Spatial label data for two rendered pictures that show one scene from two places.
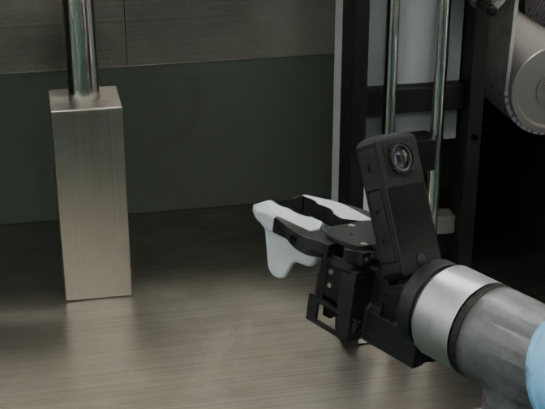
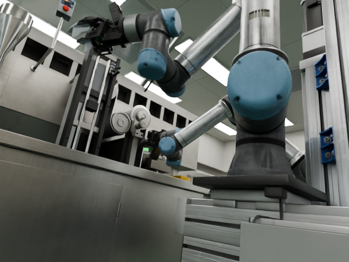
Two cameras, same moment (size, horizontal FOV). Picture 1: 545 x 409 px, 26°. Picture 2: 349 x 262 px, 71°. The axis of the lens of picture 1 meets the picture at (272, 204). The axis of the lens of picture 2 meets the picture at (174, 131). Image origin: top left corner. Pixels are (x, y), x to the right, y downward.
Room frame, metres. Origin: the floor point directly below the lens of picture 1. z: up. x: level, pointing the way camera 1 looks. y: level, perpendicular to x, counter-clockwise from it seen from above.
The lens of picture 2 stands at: (0.21, 0.01, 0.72)
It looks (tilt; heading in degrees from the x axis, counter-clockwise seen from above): 19 degrees up; 330
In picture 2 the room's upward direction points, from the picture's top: 8 degrees clockwise
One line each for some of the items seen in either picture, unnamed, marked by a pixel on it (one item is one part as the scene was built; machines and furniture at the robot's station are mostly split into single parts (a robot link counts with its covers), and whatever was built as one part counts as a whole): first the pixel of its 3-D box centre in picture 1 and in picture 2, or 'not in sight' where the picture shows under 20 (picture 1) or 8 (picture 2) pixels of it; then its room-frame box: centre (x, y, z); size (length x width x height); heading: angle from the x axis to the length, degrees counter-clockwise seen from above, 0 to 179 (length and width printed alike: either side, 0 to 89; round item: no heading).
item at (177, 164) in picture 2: not in sight; (173, 154); (1.23, -0.59, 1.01); 0.11 x 0.08 x 0.11; 135
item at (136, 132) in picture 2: not in sight; (134, 146); (1.45, -0.46, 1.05); 0.06 x 0.05 x 0.31; 12
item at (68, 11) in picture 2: not in sight; (66, 7); (1.41, 0.06, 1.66); 0.07 x 0.07 x 0.10; 2
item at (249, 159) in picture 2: not in sight; (259, 164); (0.60, -0.46, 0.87); 0.15 x 0.15 x 0.10
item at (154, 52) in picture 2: not in sight; (156, 59); (0.74, -0.20, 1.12); 0.11 x 0.08 x 0.11; 128
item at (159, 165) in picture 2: not in sight; (141, 167); (1.69, -0.63, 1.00); 0.40 x 0.16 x 0.06; 12
